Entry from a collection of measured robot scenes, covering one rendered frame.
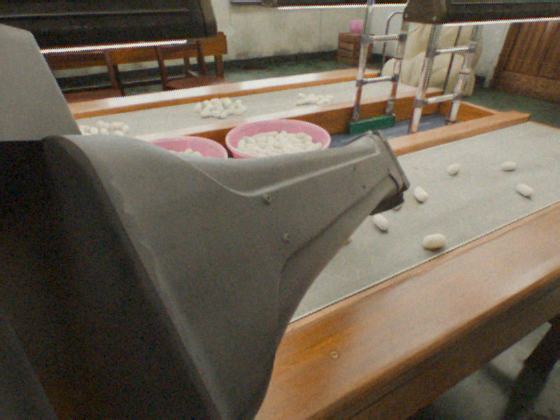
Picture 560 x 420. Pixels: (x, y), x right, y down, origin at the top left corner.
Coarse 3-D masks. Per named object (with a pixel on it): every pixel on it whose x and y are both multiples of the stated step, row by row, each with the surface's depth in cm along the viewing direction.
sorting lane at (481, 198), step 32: (512, 128) 98; (544, 128) 98; (416, 160) 80; (448, 160) 80; (480, 160) 80; (512, 160) 80; (544, 160) 80; (448, 192) 67; (480, 192) 67; (512, 192) 67; (544, 192) 67; (416, 224) 58; (448, 224) 58; (480, 224) 58; (352, 256) 51; (384, 256) 51; (416, 256) 51; (320, 288) 46; (352, 288) 46
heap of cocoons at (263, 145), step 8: (256, 136) 92; (264, 136) 90; (272, 136) 92; (280, 136) 91; (288, 136) 92; (296, 136) 93; (304, 136) 92; (240, 144) 86; (248, 144) 87; (256, 144) 90; (264, 144) 87; (272, 144) 88; (280, 144) 87; (288, 144) 87; (296, 144) 87; (304, 144) 90; (312, 144) 87; (320, 144) 87; (248, 152) 83; (256, 152) 82; (264, 152) 83; (272, 152) 83; (280, 152) 84; (288, 152) 83
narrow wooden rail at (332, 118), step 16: (384, 96) 117; (400, 96) 117; (432, 96) 123; (288, 112) 102; (304, 112) 102; (320, 112) 103; (336, 112) 106; (368, 112) 112; (384, 112) 116; (400, 112) 120; (432, 112) 128; (192, 128) 91; (208, 128) 91; (224, 128) 91; (272, 128) 98; (336, 128) 109; (224, 144) 93
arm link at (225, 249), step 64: (0, 64) 5; (0, 128) 5; (64, 128) 6; (0, 192) 6; (64, 192) 5; (128, 192) 5; (192, 192) 7; (256, 192) 9; (320, 192) 13; (384, 192) 24; (0, 256) 7; (64, 256) 6; (128, 256) 5; (192, 256) 6; (256, 256) 8; (320, 256) 11; (64, 320) 6; (128, 320) 5; (192, 320) 5; (256, 320) 7; (64, 384) 7; (128, 384) 6; (192, 384) 5; (256, 384) 6
